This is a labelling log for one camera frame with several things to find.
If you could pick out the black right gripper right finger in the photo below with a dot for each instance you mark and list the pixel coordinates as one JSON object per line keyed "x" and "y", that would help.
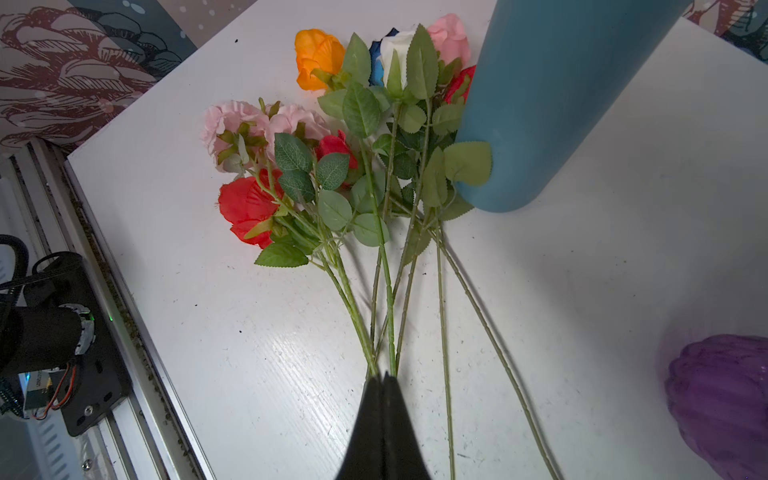
{"x": 402, "y": 457}

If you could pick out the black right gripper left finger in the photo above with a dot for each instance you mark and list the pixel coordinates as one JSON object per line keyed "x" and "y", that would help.
{"x": 364, "y": 458}

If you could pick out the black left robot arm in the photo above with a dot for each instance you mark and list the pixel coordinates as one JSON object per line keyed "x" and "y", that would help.
{"x": 35, "y": 338}

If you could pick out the blue purple glass vase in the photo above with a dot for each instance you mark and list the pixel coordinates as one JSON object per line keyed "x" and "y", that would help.
{"x": 717, "y": 394}

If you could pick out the teal ceramic vase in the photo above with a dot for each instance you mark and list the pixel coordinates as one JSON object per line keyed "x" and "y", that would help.
{"x": 547, "y": 73}

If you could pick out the small red rose stem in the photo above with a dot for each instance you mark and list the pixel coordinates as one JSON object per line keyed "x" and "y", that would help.
{"x": 337, "y": 143}

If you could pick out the pink rose stem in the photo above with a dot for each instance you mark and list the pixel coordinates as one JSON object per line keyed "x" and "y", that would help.
{"x": 238, "y": 135}

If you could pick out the blue rose stem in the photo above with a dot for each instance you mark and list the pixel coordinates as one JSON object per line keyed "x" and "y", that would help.
{"x": 381, "y": 54}

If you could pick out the orange rose stem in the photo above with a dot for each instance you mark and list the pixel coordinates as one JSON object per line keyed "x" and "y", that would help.
{"x": 360, "y": 214}

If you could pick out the aluminium rail base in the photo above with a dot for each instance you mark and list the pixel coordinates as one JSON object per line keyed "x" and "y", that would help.
{"x": 146, "y": 435}

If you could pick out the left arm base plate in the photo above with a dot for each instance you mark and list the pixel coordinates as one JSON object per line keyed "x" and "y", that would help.
{"x": 102, "y": 379}

